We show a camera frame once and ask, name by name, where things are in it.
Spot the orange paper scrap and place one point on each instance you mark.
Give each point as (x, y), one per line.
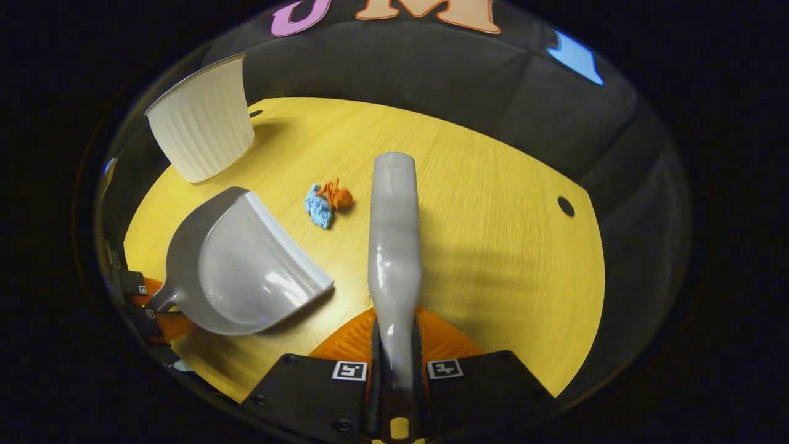
(338, 195)

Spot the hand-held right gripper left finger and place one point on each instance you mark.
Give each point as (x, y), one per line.
(308, 388)

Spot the black backdrop cloth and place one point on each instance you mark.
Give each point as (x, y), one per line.
(431, 68)

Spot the blue paper scrap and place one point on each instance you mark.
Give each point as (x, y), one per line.
(318, 211)

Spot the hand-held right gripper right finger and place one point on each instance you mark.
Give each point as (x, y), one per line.
(487, 388)

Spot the small grey broom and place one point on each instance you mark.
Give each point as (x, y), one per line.
(394, 246)

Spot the grey dustpan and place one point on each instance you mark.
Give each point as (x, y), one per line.
(246, 271)

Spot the wooden desktop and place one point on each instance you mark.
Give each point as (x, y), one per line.
(493, 246)

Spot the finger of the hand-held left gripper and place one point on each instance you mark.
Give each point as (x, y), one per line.
(135, 283)
(166, 327)

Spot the white ribbed garbage bin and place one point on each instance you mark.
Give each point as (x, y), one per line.
(203, 123)

